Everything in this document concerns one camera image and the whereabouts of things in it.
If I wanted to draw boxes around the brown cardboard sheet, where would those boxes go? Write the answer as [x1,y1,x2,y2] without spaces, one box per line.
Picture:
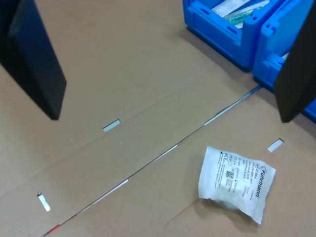
[42,85,316,237]
[0,0,260,237]

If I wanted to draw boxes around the long white printed packet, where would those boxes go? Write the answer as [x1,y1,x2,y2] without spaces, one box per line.
[211,0,262,17]

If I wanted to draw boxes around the green syringe in clear packet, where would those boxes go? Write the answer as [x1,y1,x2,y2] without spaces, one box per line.
[223,6,263,25]

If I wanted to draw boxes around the blue plastic bin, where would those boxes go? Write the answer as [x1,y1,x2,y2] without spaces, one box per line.
[252,0,316,120]
[182,0,288,73]

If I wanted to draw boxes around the white Fuhrmann cotton packet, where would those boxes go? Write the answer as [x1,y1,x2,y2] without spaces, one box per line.
[198,145,277,225]

